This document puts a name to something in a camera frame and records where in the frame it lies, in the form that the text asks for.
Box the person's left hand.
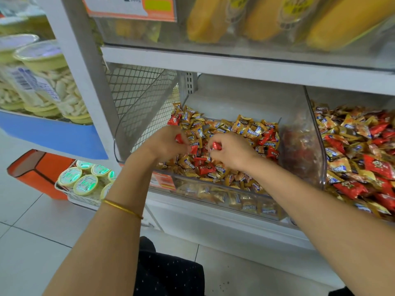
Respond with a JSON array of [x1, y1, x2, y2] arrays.
[[144, 125, 192, 165]]

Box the person's right hand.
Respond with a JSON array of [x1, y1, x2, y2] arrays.
[[206, 132, 263, 173]]

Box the person's right forearm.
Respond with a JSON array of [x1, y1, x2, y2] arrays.
[[247, 157, 395, 296]]

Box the person's left forearm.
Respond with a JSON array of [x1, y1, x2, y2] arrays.
[[43, 150, 164, 296]]

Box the clear plastic candy bin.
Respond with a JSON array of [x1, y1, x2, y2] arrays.
[[114, 68, 328, 222], [279, 86, 395, 227]]

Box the pile of gold red candies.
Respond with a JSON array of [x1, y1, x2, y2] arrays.
[[156, 102, 281, 194]]

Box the orange bin label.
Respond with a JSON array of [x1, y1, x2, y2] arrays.
[[149, 172, 177, 192]]

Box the white metal shelf unit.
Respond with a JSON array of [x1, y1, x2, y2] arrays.
[[34, 0, 395, 287]]

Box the thin gold bangle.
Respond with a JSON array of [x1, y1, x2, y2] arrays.
[[102, 199, 144, 220]]

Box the group of green lidded tubs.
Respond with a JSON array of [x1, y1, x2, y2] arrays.
[[57, 160, 117, 201]]

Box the clear plastic upper bin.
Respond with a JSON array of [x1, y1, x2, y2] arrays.
[[93, 0, 395, 71]]

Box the black dotted trousers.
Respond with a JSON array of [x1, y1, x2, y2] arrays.
[[133, 236, 206, 296]]

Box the blue shelf board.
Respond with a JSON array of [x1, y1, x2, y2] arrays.
[[0, 109, 109, 161]]

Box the yellow snack packet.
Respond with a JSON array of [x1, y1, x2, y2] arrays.
[[306, 0, 395, 52], [243, 0, 323, 43], [186, 0, 249, 44]]

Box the clear jar of white crackers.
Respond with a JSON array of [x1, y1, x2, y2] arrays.
[[13, 39, 94, 125], [0, 34, 60, 118]]

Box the heap of mixed wrapped sweets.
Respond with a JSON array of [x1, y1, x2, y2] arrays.
[[313, 103, 395, 221]]

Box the orange and white price sign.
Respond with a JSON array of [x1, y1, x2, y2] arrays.
[[82, 0, 177, 22]]

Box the white wire mesh panel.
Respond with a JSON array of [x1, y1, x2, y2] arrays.
[[105, 63, 181, 153]]

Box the white wire basket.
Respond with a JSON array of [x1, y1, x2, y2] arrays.
[[54, 160, 155, 228]]

